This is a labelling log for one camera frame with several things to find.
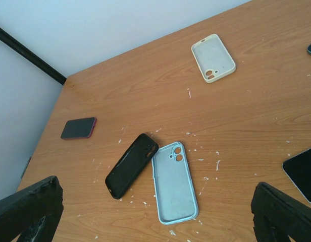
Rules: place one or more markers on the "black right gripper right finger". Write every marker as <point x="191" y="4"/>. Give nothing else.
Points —
<point x="279" y="217"/>

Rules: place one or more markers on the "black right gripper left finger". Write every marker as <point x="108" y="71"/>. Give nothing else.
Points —
<point x="33" y="213"/>

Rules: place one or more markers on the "silver phone black screen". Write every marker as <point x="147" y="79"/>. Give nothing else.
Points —
<point x="298" y="169"/>

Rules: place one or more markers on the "magenta phone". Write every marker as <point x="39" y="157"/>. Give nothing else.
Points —
<point x="79" y="128"/>

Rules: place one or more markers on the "light blue phone case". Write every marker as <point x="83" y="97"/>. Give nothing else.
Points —
<point x="174" y="190"/>

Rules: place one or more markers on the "black phone case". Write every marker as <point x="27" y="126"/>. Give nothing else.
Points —
<point x="130" y="165"/>

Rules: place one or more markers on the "cream phone case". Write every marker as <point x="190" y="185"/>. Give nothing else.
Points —
<point x="212" y="58"/>

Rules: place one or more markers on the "black frame post left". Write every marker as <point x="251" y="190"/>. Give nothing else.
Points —
<point x="26" y="53"/>

